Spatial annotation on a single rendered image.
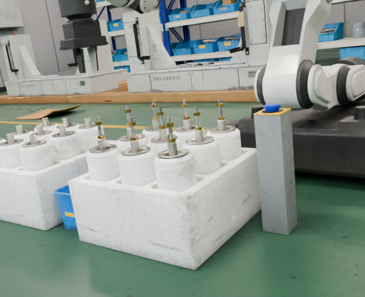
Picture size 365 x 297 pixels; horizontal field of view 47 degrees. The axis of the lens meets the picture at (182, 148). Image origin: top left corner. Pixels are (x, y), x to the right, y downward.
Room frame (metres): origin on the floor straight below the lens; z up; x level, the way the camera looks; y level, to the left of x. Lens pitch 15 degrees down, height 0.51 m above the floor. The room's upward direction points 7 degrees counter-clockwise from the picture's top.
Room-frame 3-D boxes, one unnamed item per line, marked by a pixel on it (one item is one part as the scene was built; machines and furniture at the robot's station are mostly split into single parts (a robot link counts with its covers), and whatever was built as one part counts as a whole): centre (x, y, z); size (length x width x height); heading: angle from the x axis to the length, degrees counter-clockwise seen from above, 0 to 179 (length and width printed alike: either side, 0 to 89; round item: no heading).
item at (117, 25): (7.93, 0.74, 0.90); 0.50 x 0.38 x 0.21; 142
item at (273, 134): (1.01, -0.23, 0.16); 0.07 x 0.07 x 0.31; 53
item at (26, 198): (1.45, 0.48, 0.09); 0.39 x 0.39 x 0.18; 55
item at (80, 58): (1.08, 0.23, 0.49); 0.03 x 0.02 x 0.06; 43
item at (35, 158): (1.28, 0.46, 0.16); 0.10 x 0.10 x 0.18
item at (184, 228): (1.12, 0.05, 0.09); 0.39 x 0.39 x 0.18; 53
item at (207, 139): (1.05, -0.05, 0.25); 0.08 x 0.08 x 0.01
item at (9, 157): (1.35, 0.55, 0.16); 0.10 x 0.10 x 0.18
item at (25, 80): (5.01, 1.29, 0.45); 1.61 x 0.57 x 0.74; 51
